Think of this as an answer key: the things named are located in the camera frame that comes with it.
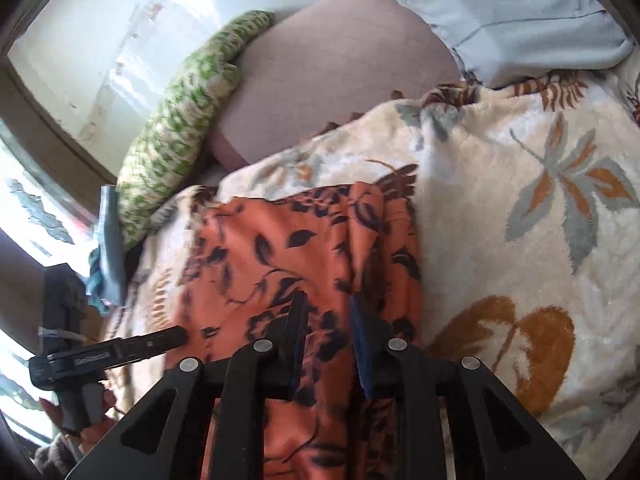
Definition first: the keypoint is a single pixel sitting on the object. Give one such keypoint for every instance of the person's left hand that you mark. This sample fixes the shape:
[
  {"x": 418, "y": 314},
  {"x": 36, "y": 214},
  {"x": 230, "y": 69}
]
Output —
[{"x": 102, "y": 405}]

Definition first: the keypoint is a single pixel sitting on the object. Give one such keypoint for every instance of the green patterned pillow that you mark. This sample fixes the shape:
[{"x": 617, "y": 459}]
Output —
[{"x": 185, "y": 115}]

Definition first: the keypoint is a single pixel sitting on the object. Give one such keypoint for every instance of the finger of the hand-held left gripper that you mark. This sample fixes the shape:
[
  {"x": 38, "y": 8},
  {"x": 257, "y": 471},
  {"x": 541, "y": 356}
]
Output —
[{"x": 155, "y": 341}]

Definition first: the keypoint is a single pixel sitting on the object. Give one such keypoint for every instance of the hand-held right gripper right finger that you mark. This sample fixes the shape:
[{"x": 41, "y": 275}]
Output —
[{"x": 361, "y": 345}]

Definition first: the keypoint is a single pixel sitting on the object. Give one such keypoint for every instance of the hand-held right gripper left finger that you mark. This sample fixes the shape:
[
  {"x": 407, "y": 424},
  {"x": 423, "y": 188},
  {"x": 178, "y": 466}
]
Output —
[{"x": 295, "y": 345}]

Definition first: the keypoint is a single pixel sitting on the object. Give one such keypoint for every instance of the cream leaf-print blanket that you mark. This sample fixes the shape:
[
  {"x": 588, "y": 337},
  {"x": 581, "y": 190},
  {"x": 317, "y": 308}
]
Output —
[{"x": 500, "y": 240}]

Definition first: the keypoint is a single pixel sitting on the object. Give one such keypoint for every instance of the folded blue-grey cloth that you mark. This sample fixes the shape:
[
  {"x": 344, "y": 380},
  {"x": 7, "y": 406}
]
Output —
[{"x": 107, "y": 255}]

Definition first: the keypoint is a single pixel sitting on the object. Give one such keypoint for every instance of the orange floral garment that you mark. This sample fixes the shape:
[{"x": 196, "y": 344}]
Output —
[{"x": 280, "y": 260}]

